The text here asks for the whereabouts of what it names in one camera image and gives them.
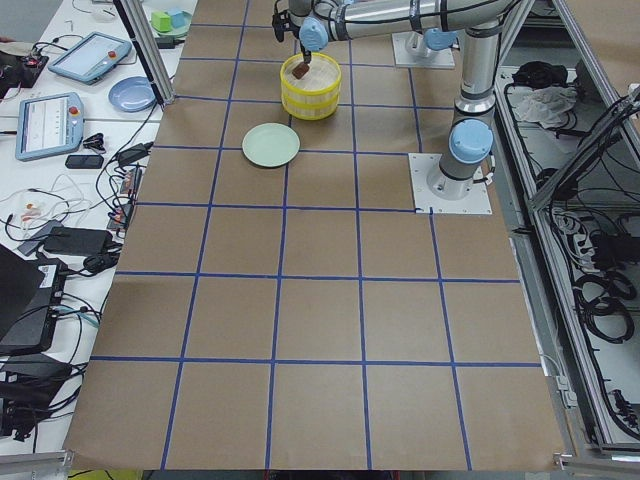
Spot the near teach pendant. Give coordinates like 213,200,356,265
15,92,84,162

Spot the green bowl with blocks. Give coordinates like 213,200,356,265
150,10,192,38

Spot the light green plate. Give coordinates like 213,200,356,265
242,123,300,168

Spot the far teach pendant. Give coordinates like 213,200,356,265
48,32,132,84

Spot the brown bun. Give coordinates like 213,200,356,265
291,62,310,80

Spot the yellow steamer layer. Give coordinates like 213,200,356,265
281,94,340,121
280,53,342,102

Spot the black power brick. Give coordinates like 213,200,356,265
43,227,112,256

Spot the white crumpled cloth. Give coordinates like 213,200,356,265
514,86,578,129

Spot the black power adapter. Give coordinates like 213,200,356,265
115,142,153,167

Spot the teach pendant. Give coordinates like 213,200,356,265
48,32,132,84
15,92,84,162

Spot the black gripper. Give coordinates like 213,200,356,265
300,44,312,66

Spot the black laptop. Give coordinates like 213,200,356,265
1,246,67,356

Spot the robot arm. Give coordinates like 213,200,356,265
272,0,518,184

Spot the green foam block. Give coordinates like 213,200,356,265
150,11,173,33

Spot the aluminium frame post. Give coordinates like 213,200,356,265
113,0,175,109

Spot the blue foam block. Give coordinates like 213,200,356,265
165,8,187,29

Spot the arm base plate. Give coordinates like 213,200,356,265
408,153,493,215
392,31,457,69

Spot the blue plate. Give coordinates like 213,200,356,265
108,76,156,113

